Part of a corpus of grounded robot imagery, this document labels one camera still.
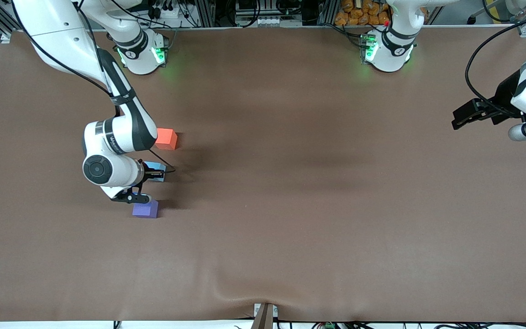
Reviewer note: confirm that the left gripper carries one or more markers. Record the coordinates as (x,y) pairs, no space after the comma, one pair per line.
(503,98)

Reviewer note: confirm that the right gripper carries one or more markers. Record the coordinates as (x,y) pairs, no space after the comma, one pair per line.
(150,173)

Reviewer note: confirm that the light blue foam block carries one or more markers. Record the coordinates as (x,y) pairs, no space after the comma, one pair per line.
(155,166)

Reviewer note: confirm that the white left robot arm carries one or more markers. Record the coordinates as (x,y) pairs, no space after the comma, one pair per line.
(388,55)

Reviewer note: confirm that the orange foam block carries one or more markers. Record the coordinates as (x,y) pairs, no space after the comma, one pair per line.
(167,139)

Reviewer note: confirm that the purple foam block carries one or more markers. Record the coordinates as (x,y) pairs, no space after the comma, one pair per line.
(145,210)

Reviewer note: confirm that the white terminal block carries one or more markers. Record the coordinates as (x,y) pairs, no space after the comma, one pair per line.
(270,21)

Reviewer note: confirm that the grey wheeled stand base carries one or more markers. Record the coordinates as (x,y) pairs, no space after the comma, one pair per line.
(521,5)

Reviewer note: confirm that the white power strip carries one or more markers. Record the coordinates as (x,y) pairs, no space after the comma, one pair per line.
(169,12)

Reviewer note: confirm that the brown table mat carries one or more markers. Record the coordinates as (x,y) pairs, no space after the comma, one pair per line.
(290,237)

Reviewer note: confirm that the black electronics box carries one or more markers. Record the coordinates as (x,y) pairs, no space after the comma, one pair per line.
(249,5)

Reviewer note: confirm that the green plug connector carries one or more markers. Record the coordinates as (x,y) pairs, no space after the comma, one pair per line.
(328,326)

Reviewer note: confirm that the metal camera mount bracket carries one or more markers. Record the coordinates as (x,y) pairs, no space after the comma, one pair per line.
(264,317)

